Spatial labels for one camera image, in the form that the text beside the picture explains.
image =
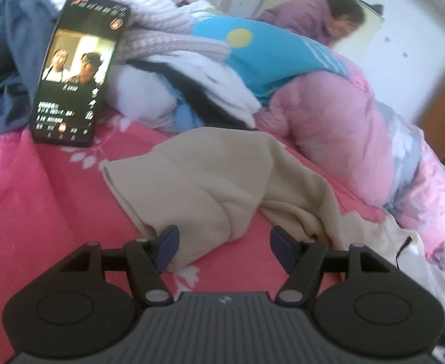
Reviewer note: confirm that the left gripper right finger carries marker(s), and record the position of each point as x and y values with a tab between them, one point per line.
302	261

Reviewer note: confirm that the beige zip hoodie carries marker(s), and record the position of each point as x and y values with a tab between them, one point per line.
211	182

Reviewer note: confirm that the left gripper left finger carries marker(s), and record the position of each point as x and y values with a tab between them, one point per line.
146	261

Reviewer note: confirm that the pile of mixed clothes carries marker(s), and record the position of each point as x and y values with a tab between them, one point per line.
160	28

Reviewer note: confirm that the woman in purple jacket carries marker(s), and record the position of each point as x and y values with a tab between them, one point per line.
326	21

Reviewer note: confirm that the blue pillow with stripes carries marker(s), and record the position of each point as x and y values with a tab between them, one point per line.
267	57

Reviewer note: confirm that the black smartphone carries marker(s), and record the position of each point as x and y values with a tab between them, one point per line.
74	70

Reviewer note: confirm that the pink grey floral duvet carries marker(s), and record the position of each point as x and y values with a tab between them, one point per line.
337	123

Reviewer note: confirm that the dark blue jacket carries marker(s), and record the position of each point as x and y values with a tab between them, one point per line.
26	28

